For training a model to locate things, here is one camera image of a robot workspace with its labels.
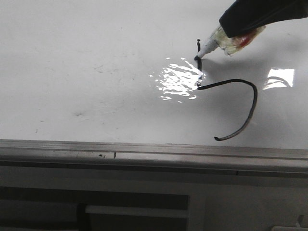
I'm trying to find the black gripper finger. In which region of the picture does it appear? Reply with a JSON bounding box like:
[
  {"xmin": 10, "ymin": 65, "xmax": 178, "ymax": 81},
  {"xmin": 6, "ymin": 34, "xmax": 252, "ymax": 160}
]
[{"xmin": 219, "ymin": 0, "xmax": 308, "ymax": 38}]

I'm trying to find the white whiteboard marker with tape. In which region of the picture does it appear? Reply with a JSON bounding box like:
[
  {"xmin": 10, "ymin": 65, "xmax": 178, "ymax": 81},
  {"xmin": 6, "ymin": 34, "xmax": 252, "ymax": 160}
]
[{"xmin": 194, "ymin": 26, "xmax": 266, "ymax": 60}]

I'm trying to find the white whiteboard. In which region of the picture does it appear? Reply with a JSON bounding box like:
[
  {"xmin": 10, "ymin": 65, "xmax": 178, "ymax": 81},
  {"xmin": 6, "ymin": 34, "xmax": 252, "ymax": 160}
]
[{"xmin": 0, "ymin": 0, "xmax": 308, "ymax": 149}]

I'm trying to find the white object bottom right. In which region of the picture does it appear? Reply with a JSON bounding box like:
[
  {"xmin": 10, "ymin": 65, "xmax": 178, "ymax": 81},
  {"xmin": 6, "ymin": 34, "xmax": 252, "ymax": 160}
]
[{"xmin": 271, "ymin": 215, "xmax": 308, "ymax": 231}]

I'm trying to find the aluminium whiteboard frame rail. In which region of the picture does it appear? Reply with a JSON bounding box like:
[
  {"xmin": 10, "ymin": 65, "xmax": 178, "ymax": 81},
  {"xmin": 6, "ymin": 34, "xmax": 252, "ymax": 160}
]
[{"xmin": 0, "ymin": 140, "xmax": 308, "ymax": 175}]

